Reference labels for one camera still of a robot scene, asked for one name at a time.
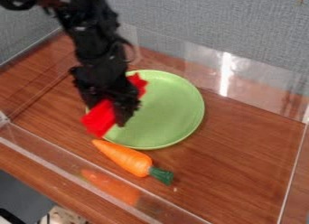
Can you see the green plastic plate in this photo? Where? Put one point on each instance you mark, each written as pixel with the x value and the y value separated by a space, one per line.
pixel 170 114

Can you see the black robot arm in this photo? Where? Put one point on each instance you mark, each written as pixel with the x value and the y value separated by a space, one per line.
pixel 89 23

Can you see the red plastic block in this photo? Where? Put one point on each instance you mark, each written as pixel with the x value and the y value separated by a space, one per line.
pixel 99 118

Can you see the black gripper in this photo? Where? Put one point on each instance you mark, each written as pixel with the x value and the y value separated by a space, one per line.
pixel 100 79

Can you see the orange toy carrot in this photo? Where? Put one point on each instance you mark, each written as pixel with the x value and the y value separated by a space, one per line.
pixel 132 161

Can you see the clear acrylic enclosure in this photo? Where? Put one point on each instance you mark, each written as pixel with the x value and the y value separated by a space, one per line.
pixel 240 167

